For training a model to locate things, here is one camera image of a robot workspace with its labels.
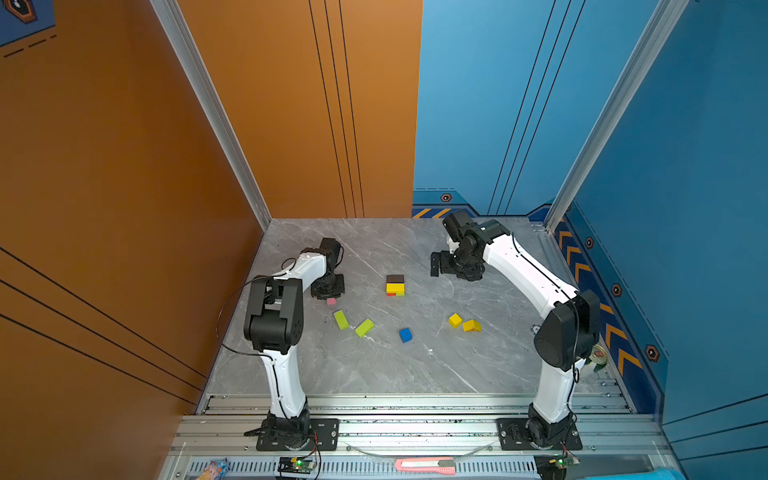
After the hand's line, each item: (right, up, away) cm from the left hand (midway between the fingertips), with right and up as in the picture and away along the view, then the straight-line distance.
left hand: (332, 292), depth 99 cm
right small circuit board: (+61, -36, -30) cm, 77 cm away
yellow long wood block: (+21, +1, 0) cm, 21 cm away
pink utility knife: (+31, -37, -30) cm, 57 cm away
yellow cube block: (+40, -8, -8) cm, 41 cm away
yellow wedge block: (+45, -9, -9) cm, 47 cm away
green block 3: (+11, -10, -8) cm, 17 cm away
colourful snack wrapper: (-20, -36, -32) cm, 52 cm away
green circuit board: (-3, -37, -29) cm, 47 cm away
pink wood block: (0, -3, -3) cm, 4 cm away
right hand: (+35, +7, -13) cm, 38 cm away
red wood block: (+20, -1, 0) cm, 20 cm away
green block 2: (+4, -8, -7) cm, 11 cm away
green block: (+23, -1, 0) cm, 23 cm away
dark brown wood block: (+21, +4, +2) cm, 22 cm away
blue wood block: (+24, -12, -10) cm, 29 cm away
